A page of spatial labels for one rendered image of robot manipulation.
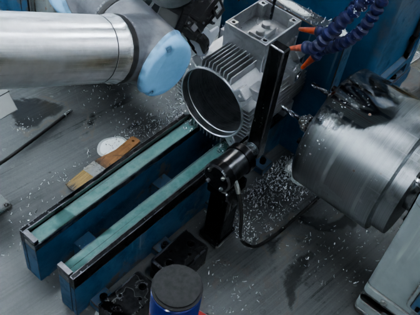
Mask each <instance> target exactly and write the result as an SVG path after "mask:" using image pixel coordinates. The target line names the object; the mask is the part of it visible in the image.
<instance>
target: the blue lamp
mask: <svg viewBox="0 0 420 315"><path fill-rule="evenodd" d="M201 299H202V297H201ZM201 299H200V301H199V302H198V303H197V304H196V305H195V306H194V307H192V308H191V309H188V310H187V311H181V312H174V311H169V310H167V309H164V308H163V307H161V306H160V305H159V304H158V303H157V302H156V301H155V300H154V298H153V295H152V293H151V296H150V305H149V310H150V313H151V315H198V314H199V308H200V305H201Z"/></svg>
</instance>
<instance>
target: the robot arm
mask: <svg viewBox="0 0 420 315"><path fill-rule="evenodd" d="M152 1H153V2H154V3H155V4H157V5H158V6H160V8H159V11H158V12H157V13H156V12H155V11H154V10H153V9H152V8H150V7H149V6H148V5H147V4H146V3H145V2H144V1H143V0H49V2H50V4H51V6H52V7H53V8H54V9H55V11H56V12H27V11H0V90H1V89H20V88H40V87H50V86H70V85H80V84H100V83H106V84H127V83H132V84H135V85H136V86H137V89H138V90H139V91H140V92H141V93H144V94H145V95H147V96H158V95H160V94H163V93H165V92H167V91H168V90H170V89H171V88H172V87H173V86H175V85H176V84H177V83H178V81H179V80H180V79H181V78H182V76H183V75H184V73H185V72H186V69H187V68H188V66H189V62H190V59H191V51H192V52H193V53H195V54H197V55H198V56H206V55H207V53H208V52H209V47H210V45H211V44H212V43H213V41H214V39H215V38H216V36H217V35H218V33H219V27H218V26H216V27H214V28H213V29H211V30H209V29H208V28H207V27H206V26H207V25H208V24H209V23H210V22H211V21H212V20H213V18H214V17H216V19H219V17H220V16H221V15H222V13H223V12H224V11H225V8H224V5H223V2H222V0H152ZM218 1H219V2H220V5H221V9H220V10H219V11H218V12H217V13H216V9H217V8H218V5H217V3H218Z"/></svg>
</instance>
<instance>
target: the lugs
mask: <svg viewBox="0 0 420 315"><path fill-rule="evenodd" d="M290 55H291V57H292V60H293V61H297V60H300V59H301V58H302V57H304V56H305V54H303V52H301V51H291V52H290ZM201 61H202V59H201V57H200V56H198V55H197V54H195V55H193V56H191V59H190V62H189V66H188V69H192V68H195V67H196V66H198V65H199V64H201ZM234 93H235V95H236V97H237V100H238V101H239V102H243V101H247V100H248V99H249V98H250V97H251V96H253V95H252V93H251V91H250V89H249V87H248V85H247V84H246V85H243V86H239V87H238V88H237V89H236V90H234ZM180 107H181V109H182V111H183V113H184V115H185V116H186V115H189V114H190V113H189V111H188V109H187V107H186V105H185V103H182V104H181V105H180ZM225 139H226V141H227V143H228V144H229V146H231V145H232V144H233V143H240V142H241V141H242V140H243V139H242V138H241V137H239V136H237V135H235V136H232V137H225Z"/></svg>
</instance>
